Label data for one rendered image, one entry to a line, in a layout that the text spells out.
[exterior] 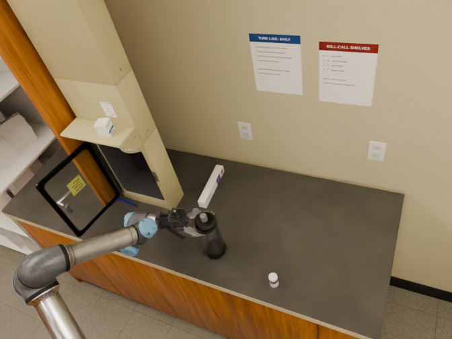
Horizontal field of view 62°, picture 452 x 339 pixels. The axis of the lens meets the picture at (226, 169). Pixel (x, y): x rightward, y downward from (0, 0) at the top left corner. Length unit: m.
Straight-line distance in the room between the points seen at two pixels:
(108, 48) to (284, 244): 1.08
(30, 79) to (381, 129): 1.43
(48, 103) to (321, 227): 1.30
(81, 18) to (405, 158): 1.38
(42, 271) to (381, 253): 1.29
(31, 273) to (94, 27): 0.82
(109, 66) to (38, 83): 0.38
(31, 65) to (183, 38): 0.62
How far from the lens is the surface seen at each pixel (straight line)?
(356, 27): 1.47
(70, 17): 1.41
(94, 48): 1.42
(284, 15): 1.51
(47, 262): 1.38
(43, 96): 1.74
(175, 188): 1.94
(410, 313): 2.70
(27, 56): 1.69
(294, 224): 1.81
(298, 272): 1.68
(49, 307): 1.48
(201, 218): 1.56
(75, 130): 1.72
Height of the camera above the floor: 2.43
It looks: 46 degrees down
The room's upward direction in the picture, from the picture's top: 15 degrees counter-clockwise
